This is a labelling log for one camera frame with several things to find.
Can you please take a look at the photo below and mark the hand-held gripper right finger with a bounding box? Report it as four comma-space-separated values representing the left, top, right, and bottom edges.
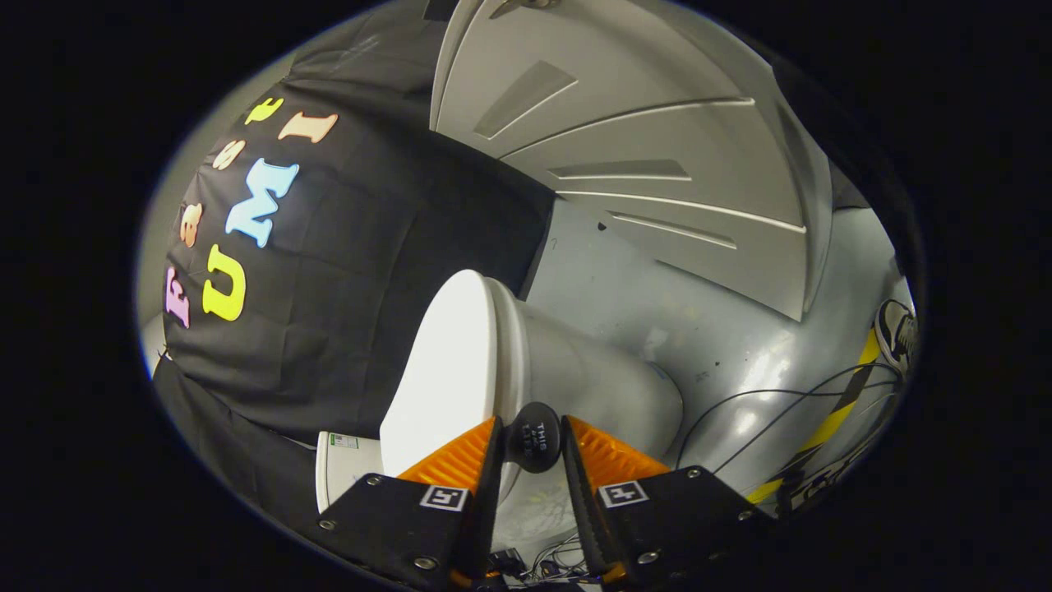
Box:
559, 416, 773, 588

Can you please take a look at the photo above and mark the black backdrop cloth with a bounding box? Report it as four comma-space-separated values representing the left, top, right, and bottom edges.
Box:
152, 0, 556, 535

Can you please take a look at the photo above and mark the black white sneaker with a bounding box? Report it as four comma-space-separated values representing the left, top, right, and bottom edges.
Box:
874, 299, 919, 375

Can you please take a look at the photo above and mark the black floor cable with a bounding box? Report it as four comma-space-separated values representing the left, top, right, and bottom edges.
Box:
713, 362, 905, 475
674, 380, 901, 469

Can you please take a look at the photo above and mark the white toilet lid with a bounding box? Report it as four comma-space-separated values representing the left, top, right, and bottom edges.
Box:
380, 270, 531, 502

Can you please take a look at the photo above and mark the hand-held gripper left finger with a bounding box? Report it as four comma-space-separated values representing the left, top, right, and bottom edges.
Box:
300, 416, 505, 591

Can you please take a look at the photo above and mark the black round lid knob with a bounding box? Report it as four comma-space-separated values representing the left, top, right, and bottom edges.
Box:
504, 402, 562, 474

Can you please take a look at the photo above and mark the yellow black floor tape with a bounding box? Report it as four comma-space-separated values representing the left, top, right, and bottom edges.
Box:
746, 329, 884, 505

